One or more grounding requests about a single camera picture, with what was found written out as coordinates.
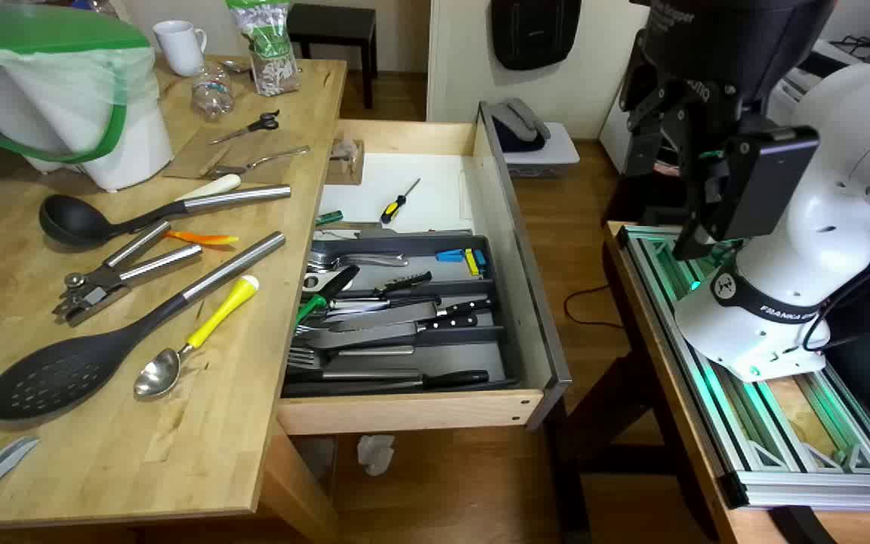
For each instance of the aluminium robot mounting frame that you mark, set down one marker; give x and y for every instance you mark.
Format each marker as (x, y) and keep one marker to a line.
(772, 443)

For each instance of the white mug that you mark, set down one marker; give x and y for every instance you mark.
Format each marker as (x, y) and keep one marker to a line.
(181, 45)

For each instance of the white green plastic bag bin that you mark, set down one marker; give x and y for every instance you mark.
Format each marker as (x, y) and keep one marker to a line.
(80, 90)

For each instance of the open wooden drawer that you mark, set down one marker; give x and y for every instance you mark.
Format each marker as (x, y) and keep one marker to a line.
(462, 189)

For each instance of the black slotted ladle spoon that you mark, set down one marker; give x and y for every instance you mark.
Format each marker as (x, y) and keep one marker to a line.
(73, 370)

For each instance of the green black peeler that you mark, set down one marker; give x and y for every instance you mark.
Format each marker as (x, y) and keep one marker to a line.
(326, 295)

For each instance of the black round ladle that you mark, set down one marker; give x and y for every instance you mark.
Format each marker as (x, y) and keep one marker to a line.
(80, 225)

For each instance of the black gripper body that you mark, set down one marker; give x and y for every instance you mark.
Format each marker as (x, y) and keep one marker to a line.
(698, 89)

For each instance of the bag of green items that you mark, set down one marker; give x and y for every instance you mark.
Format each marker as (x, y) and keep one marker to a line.
(264, 28)

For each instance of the scissors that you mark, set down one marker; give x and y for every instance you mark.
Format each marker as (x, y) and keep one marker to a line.
(258, 124)

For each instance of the yellow black screwdriver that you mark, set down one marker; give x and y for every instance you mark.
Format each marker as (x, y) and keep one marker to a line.
(391, 209)

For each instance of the white handled knife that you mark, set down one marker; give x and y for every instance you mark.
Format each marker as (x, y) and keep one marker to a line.
(219, 184)

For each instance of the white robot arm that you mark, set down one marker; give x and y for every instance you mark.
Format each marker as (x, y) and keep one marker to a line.
(763, 312)

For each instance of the grey cutlery tray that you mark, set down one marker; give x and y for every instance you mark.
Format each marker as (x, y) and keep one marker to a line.
(362, 339)

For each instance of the black stool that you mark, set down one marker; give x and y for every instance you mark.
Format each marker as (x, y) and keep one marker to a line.
(338, 24)

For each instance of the orange handled tool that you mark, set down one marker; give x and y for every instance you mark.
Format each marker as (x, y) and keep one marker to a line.
(205, 240)

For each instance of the yellow handled metal spoon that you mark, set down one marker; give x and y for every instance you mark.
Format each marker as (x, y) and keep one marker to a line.
(162, 371)

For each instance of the black handled knife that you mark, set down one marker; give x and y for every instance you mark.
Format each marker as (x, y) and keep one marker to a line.
(451, 322)

